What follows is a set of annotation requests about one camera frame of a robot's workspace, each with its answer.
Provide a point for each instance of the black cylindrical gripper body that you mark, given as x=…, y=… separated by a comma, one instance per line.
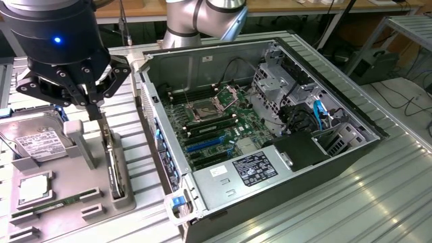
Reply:
x=58, y=30

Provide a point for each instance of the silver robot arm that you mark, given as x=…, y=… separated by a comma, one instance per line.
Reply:
x=189, y=17

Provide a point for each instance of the hard disk drive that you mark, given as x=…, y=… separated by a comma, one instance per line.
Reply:
x=30, y=136

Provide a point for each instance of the socket locking lever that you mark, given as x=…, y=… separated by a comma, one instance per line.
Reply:
x=187, y=95

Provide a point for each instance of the black RAM slots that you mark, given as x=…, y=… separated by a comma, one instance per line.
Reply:
x=193, y=95

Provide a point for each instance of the CPU socket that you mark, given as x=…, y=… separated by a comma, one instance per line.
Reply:
x=205, y=111

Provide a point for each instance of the metal socket cover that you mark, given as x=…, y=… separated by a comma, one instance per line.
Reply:
x=227, y=97

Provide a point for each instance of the installed RAM stick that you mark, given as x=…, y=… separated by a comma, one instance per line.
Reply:
x=213, y=126

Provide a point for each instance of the blue expansion slot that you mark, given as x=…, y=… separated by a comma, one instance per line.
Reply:
x=205, y=145

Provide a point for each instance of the CPU chip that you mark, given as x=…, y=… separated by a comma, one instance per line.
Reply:
x=33, y=188

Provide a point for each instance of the green motherboard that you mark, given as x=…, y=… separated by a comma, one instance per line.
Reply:
x=237, y=126

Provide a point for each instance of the black expansion slot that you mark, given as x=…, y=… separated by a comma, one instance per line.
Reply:
x=211, y=157

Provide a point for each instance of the green RAM stick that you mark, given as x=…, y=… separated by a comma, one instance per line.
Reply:
x=54, y=203

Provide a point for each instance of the metal disk bay cage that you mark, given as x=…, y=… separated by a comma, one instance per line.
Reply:
x=274, y=86

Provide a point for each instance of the grey parts rack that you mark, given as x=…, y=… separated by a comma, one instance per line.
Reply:
x=71, y=202

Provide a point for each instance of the blue case latch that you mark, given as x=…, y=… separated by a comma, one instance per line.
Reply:
x=177, y=202

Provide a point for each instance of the grey power supply unit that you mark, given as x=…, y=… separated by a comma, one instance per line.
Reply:
x=250, y=174

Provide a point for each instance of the wooden desk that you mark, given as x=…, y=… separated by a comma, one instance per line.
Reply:
x=303, y=6

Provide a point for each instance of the black plastic shroud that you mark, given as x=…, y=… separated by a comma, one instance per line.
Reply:
x=301, y=152

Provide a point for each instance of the open black PC case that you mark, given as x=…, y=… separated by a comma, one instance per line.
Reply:
x=303, y=197

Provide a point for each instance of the black box on floor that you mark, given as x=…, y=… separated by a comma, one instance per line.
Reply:
x=375, y=67

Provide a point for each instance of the metal slat shelf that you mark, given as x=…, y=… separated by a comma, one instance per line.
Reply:
x=410, y=27

